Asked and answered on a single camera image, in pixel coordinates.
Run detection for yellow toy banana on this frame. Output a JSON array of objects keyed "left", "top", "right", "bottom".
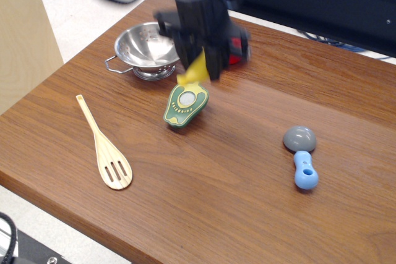
[{"left": 176, "top": 49, "right": 210, "bottom": 85}]

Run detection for black metal rail frame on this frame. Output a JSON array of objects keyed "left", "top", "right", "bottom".
[{"left": 238, "top": 0, "right": 395, "bottom": 57}]

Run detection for red toy tomato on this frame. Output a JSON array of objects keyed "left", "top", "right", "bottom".
[{"left": 229, "top": 37, "right": 251, "bottom": 65}]

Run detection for wooden slotted spatula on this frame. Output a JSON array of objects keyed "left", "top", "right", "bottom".
[{"left": 76, "top": 95, "right": 133, "bottom": 190}]

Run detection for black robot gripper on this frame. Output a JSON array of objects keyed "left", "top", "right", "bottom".
[{"left": 154, "top": 0, "right": 250, "bottom": 80}]

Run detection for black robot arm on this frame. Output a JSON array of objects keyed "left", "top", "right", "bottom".
[{"left": 155, "top": 0, "right": 251, "bottom": 85}]

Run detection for stainless steel colander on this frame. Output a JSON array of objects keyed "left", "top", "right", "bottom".
[{"left": 105, "top": 22, "right": 179, "bottom": 81}]

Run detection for blue cables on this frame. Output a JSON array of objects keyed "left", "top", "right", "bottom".
[{"left": 296, "top": 28, "right": 396, "bottom": 62}]

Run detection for aluminium and black base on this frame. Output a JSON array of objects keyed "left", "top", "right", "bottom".
[{"left": 1, "top": 213, "right": 70, "bottom": 264}]

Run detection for light wooden panel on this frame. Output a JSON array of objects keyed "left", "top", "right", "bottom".
[{"left": 1, "top": 0, "right": 63, "bottom": 113}]

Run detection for green toy pepper half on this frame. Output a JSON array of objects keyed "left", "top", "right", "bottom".
[{"left": 163, "top": 82, "right": 209, "bottom": 128}]

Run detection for grey and blue toy scoop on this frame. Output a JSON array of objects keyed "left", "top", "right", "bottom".
[{"left": 283, "top": 126, "right": 319, "bottom": 190}]

